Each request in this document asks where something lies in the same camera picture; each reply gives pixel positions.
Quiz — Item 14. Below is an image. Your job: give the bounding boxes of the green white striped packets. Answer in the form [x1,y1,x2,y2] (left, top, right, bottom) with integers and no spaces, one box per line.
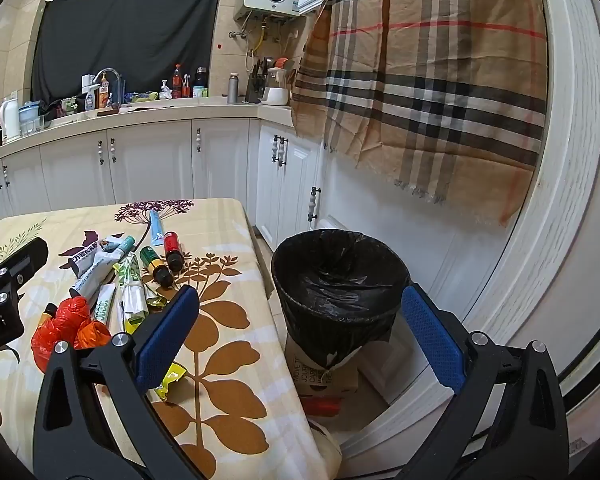
[112,252,143,291]

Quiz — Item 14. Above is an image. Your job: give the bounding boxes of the red flat object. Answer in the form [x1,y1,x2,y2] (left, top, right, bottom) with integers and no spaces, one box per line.
[302,396,343,417]

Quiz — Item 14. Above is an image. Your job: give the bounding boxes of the red orange plastic bag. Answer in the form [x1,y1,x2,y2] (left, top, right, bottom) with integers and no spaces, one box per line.
[30,296,92,373]

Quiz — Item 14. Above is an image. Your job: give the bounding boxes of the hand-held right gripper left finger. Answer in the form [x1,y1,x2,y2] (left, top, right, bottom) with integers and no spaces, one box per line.
[31,285,218,480]

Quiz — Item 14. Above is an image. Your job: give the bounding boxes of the white tube teal cap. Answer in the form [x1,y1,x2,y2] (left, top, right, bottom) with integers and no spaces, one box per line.
[97,235,137,256]

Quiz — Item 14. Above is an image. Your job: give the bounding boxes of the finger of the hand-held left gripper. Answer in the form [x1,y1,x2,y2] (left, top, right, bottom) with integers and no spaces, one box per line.
[0,236,49,308]

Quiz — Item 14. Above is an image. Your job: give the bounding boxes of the grey white squeeze tube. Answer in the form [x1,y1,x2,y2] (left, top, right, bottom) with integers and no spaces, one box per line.
[69,252,126,298]

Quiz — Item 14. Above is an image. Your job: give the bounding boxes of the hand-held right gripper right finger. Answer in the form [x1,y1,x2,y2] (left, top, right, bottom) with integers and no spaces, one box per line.
[392,284,571,480]

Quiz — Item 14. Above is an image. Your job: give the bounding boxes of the white thermos jug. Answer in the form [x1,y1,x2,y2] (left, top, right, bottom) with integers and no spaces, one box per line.
[0,97,22,143]

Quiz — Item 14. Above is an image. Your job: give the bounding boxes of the black lined waste bin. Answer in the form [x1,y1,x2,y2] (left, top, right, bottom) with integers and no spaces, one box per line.
[271,228,412,368]

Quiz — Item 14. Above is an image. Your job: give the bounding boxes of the green bottle yellow label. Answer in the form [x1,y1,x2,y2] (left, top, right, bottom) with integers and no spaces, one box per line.
[139,246,175,288]

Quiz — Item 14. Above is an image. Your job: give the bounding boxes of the brown cardboard box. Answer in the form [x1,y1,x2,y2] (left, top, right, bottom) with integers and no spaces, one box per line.
[286,335,360,401]

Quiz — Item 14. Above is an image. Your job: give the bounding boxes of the white tube green print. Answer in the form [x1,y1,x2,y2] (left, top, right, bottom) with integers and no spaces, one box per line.
[91,282,118,333]

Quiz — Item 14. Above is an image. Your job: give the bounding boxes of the tan plaid cloth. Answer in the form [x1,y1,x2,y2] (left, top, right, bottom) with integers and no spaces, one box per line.
[290,0,548,226]

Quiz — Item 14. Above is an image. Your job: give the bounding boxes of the chrome kitchen faucet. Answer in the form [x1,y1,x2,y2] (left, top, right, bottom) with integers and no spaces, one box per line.
[94,67,123,106]

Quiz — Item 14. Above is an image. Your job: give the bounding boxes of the red bottle black cap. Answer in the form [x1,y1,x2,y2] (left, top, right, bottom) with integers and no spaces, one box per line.
[163,231,184,272]

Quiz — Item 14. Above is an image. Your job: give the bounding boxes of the white panelled door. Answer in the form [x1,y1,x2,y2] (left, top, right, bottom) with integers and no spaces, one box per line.
[310,0,600,466]

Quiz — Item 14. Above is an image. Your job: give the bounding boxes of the white box black print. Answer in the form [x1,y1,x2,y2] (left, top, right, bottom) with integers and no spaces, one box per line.
[69,242,106,278]

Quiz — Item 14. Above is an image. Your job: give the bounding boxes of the white plastic bag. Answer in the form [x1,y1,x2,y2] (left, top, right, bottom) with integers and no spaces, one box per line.
[307,420,343,480]

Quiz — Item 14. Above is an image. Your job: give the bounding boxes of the black knife block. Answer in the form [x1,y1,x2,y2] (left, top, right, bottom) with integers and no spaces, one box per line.
[244,57,268,104]

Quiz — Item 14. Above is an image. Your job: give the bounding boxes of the white paper packet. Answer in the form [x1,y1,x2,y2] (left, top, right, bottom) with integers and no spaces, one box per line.
[121,280,148,333]

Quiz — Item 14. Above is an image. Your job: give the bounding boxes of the yellow gold foil wrapper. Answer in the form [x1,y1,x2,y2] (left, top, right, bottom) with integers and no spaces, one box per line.
[152,362,188,403]

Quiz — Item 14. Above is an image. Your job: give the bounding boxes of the small orange plastic bag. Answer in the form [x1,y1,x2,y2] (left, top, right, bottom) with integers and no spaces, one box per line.
[74,320,112,351]

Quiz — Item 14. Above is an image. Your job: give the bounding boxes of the floral beige tablecloth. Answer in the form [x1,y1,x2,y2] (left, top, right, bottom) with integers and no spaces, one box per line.
[0,197,316,480]

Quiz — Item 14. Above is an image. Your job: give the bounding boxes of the light blue squeeze tube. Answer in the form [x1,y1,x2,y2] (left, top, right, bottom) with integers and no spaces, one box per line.
[150,210,167,247]

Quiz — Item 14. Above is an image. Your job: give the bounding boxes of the small crumpled gold wrapper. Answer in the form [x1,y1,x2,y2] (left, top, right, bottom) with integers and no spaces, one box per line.
[145,285,170,313]

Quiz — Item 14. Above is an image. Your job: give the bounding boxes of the white kettle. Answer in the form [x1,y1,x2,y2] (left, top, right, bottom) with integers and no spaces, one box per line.
[261,67,292,107]

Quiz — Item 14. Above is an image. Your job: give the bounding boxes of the white kitchen cabinets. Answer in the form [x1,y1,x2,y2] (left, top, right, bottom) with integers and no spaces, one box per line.
[0,95,326,241]

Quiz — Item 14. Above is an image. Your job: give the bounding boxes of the clear container blue lid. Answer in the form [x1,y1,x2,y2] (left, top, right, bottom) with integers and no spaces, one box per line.
[19,101,43,136]

